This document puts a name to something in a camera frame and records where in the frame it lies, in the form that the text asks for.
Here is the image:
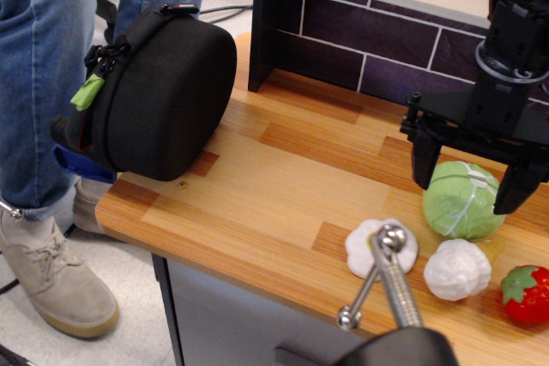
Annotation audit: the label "green toy cabbage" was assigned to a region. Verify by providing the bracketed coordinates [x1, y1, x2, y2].
[423, 161, 505, 241]

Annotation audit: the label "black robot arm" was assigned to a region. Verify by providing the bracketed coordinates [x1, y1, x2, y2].
[401, 0, 548, 214]

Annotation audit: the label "green tape zipper pull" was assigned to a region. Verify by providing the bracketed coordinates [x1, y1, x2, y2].
[70, 74, 105, 111]

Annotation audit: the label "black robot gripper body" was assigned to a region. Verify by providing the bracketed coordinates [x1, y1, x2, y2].
[401, 71, 548, 165]

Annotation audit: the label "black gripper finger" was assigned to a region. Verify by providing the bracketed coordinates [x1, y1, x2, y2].
[494, 162, 545, 215]
[412, 136, 442, 189]

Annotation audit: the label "red toy strawberry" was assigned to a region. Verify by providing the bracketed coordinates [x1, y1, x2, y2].
[500, 265, 548, 324]

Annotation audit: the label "blue clamp under bag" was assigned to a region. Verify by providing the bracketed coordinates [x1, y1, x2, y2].
[52, 145, 118, 183]

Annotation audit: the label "white toy fried egg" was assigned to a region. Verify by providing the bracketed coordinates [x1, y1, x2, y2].
[345, 219, 419, 279]

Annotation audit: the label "beige suede shoe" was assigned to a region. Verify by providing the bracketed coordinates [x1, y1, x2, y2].
[1, 203, 119, 339]

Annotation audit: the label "black wooden shelf unit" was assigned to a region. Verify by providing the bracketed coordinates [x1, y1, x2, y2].
[248, 0, 488, 103]

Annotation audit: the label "grey table cabinet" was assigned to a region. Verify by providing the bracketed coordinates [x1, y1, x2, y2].
[153, 255, 370, 365]

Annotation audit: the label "metal clamp screw handle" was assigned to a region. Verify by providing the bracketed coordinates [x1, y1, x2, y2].
[337, 223, 424, 332]

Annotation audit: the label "black zipper bag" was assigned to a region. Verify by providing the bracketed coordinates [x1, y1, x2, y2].
[51, 3, 237, 181]

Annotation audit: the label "person's blue jeans legs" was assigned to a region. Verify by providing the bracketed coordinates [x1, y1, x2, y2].
[1, 0, 202, 221]

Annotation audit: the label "white toy garlic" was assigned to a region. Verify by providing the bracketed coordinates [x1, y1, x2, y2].
[424, 239, 492, 302]

